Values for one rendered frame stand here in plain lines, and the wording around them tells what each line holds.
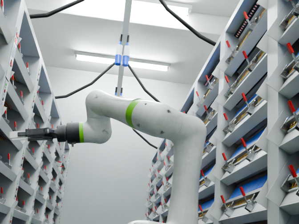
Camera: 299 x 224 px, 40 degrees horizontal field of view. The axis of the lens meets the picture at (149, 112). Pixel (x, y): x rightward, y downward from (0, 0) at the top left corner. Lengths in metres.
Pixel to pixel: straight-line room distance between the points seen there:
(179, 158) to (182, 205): 0.16
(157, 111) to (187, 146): 0.18
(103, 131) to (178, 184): 0.47
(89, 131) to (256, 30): 0.83
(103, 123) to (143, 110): 0.39
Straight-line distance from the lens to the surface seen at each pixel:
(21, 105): 2.60
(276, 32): 1.56
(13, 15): 2.32
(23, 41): 2.79
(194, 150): 1.50
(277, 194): 1.37
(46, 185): 4.13
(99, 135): 1.79
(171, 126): 1.42
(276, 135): 1.41
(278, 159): 1.39
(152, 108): 1.41
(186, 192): 1.47
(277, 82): 1.47
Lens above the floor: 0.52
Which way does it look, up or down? 19 degrees up
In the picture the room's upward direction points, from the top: 5 degrees clockwise
